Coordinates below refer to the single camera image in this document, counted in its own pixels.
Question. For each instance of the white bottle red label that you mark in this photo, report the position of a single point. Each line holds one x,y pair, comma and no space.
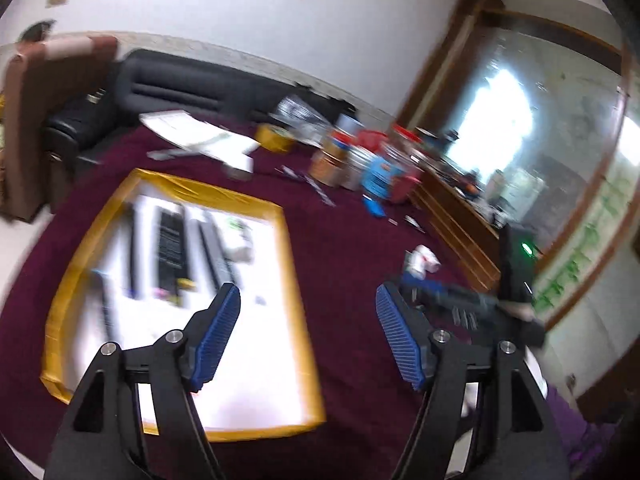
421,262

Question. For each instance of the red-lid clear jar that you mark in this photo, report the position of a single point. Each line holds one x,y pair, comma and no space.
407,141

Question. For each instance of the white gloved right hand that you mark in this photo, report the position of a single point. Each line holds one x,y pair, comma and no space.
469,404

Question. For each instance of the blue battery pack with wire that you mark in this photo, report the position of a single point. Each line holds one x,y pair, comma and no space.
380,210

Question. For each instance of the stacked coloured tape rolls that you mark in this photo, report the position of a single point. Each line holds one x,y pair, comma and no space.
340,140

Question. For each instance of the nail clipper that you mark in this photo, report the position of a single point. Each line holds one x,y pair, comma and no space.
416,225

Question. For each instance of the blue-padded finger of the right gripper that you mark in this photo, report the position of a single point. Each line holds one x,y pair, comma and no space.
437,294

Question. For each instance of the black barcode pen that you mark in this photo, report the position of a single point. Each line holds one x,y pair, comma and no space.
130,219

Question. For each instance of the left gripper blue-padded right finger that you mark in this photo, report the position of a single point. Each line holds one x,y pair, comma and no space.
515,435

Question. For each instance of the orange labelled jar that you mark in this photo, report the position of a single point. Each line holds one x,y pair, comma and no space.
328,164

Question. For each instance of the gold tape roll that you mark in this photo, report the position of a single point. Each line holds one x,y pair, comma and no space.
275,139

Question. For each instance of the white medicine bottle green label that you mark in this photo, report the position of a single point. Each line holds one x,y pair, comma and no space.
237,240

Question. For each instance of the white plastic tub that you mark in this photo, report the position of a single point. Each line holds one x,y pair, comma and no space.
356,165

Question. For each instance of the black leather sofa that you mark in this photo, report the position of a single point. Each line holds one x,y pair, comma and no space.
80,131

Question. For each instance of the brown armchair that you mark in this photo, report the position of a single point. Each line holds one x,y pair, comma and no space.
41,77

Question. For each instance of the gold-taped white box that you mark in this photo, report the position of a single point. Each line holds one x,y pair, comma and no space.
155,254

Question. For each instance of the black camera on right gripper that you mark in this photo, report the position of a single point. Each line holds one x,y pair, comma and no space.
518,259

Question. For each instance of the black marker yellow-white cap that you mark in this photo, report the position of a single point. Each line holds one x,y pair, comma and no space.
219,265

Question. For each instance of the white pen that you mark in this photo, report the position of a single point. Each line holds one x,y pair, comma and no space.
161,156

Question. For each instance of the black marker yellow caps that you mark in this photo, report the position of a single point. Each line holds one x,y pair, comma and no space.
172,260

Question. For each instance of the white charger plug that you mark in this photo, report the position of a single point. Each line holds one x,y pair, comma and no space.
239,168

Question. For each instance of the purple sleeved right forearm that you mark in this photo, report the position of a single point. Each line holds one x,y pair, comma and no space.
584,443

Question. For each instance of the wooden brick-pattern cabinet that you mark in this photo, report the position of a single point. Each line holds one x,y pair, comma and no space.
467,234

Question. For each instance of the white papers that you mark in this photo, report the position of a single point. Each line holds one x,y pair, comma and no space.
182,130

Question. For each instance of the short black marker 120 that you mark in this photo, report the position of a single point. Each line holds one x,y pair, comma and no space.
105,306

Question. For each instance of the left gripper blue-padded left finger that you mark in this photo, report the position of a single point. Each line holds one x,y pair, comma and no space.
101,435

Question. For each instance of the clear syringe pen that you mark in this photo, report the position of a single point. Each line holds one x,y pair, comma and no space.
325,199

